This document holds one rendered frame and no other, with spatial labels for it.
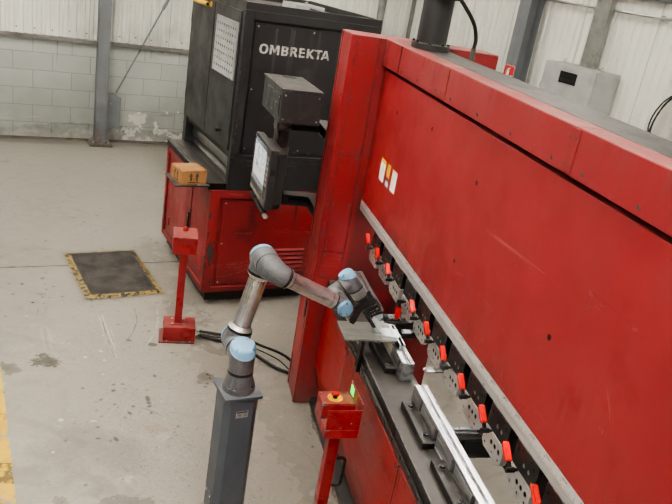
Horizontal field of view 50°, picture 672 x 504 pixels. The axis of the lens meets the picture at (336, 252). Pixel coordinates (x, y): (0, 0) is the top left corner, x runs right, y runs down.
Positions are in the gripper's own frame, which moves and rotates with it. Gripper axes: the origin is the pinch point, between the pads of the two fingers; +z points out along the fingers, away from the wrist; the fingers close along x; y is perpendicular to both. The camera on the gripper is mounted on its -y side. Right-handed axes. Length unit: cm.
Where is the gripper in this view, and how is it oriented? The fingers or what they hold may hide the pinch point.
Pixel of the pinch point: (377, 329)
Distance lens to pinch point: 356.2
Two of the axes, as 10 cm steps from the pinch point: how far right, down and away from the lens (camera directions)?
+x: -0.4, -3.7, 9.3
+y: 8.6, -4.9, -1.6
